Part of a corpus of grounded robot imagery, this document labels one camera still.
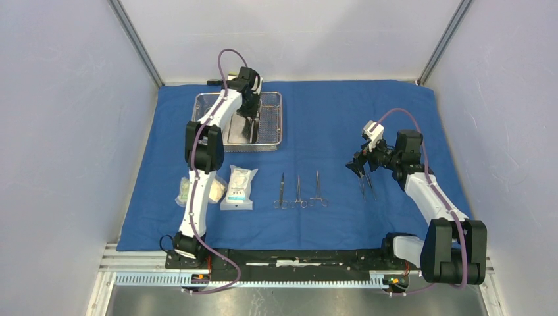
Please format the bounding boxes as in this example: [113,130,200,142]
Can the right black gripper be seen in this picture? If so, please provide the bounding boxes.
[345,135,401,178]

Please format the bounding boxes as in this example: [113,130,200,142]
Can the steel toothed tissue forceps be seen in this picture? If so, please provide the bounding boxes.
[365,171,378,201]

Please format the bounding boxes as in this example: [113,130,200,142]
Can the metal mesh tray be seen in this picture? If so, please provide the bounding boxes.
[191,92,284,153]

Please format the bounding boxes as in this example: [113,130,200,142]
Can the steel hemostat forceps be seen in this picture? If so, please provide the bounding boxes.
[307,170,328,207]

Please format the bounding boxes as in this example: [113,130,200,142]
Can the steel ring-handled forceps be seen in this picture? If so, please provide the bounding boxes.
[289,176,308,209]

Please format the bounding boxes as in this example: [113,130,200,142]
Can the white sterile packet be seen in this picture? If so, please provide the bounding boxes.
[220,165,258,211]

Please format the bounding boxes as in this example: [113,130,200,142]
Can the steel surgical scissors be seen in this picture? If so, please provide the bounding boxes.
[273,174,288,209]

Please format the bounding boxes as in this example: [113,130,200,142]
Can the green sterile packet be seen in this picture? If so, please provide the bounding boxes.
[175,177,190,207]

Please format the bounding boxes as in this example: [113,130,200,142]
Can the beige gauze packet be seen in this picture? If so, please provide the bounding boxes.
[209,174,228,203]

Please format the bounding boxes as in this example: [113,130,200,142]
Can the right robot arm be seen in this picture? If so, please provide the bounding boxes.
[346,126,488,286]

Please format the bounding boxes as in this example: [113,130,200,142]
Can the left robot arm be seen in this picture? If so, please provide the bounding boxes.
[173,66,263,269]

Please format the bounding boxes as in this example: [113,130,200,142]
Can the steel needle holder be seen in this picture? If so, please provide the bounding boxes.
[242,117,259,144]

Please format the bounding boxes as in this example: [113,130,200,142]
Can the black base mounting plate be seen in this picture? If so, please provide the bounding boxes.
[165,248,419,282]

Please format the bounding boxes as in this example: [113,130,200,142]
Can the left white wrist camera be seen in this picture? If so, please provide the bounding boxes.
[255,75,263,95]

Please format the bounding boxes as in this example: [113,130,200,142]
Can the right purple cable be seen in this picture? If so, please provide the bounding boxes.
[374,108,469,298]

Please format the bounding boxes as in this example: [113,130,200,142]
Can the slotted cable duct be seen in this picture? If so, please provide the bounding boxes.
[114,272,406,290]

